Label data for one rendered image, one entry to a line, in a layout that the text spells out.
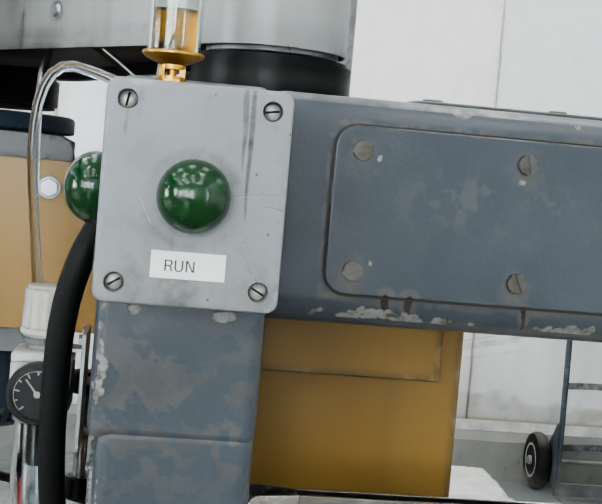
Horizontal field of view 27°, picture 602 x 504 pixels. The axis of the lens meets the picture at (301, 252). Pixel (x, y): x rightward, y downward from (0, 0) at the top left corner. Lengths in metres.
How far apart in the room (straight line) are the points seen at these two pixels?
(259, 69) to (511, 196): 0.17
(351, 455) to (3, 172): 0.32
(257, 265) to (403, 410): 0.38
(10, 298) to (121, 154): 0.45
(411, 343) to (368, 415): 0.08
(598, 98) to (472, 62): 0.63
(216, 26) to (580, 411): 5.53
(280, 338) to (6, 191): 0.25
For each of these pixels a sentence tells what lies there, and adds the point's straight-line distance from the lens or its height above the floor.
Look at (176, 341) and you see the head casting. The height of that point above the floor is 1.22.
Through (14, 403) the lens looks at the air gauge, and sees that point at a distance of 0.76.
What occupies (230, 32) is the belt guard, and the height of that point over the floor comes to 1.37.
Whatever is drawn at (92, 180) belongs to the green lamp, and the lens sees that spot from 0.51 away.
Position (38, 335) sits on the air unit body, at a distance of 0.77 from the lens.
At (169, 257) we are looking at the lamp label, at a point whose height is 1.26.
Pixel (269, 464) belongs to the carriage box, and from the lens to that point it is 0.87.
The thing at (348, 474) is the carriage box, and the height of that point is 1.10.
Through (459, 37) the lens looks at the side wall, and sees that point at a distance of 5.91.
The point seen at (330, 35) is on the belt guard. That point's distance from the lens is 0.69.
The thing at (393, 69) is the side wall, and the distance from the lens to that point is 5.84.
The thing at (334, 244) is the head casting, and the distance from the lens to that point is 0.56.
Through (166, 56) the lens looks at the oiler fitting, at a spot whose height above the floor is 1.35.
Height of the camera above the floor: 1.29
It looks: 3 degrees down
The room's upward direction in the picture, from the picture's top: 5 degrees clockwise
